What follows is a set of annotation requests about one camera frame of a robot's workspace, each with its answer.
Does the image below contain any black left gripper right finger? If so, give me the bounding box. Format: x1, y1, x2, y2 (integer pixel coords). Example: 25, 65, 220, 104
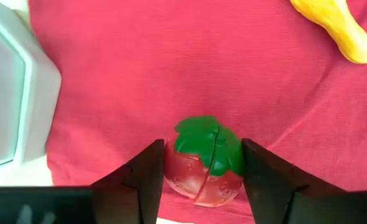
241, 138, 348, 224

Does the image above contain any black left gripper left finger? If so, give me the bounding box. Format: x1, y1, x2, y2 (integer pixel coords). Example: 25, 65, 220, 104
90, 139, 165, 224

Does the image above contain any red toy tomato green top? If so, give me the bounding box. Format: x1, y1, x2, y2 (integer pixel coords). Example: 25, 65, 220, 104
164, 115, 246, 208

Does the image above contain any yellow toy squash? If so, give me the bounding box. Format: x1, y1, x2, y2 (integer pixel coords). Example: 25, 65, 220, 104
289, 0, 367, 65

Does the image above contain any red cloth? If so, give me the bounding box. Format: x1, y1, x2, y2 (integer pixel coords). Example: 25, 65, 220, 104
27, 0, 367, 224

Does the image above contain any white hexagonal planter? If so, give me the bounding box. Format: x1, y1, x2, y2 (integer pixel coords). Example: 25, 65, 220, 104
0, 0, 62, 171

